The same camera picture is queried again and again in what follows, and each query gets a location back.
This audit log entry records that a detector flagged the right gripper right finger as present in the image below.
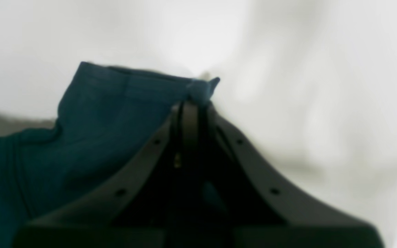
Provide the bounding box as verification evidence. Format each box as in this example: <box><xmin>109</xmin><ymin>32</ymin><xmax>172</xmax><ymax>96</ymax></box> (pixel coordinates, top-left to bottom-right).
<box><xmin>206</xmin><ymin>104</ymin><xmax>384</xmax><ymax>248</ymax></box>

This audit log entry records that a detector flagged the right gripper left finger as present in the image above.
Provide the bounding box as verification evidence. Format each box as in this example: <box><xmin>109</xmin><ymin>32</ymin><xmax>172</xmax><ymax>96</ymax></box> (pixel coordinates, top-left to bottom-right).
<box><xmin>13</xmin><ymin>101</ymin><xmax>200</xmax><ymax>248</ymax></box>

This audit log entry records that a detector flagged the dark teal T-shirt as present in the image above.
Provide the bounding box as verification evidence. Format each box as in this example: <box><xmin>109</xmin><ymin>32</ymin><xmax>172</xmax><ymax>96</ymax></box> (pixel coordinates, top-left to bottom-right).
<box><xmin>0</xmin><ymin>62</ymin><xmax>220</xmax><ymax>248</ymax></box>

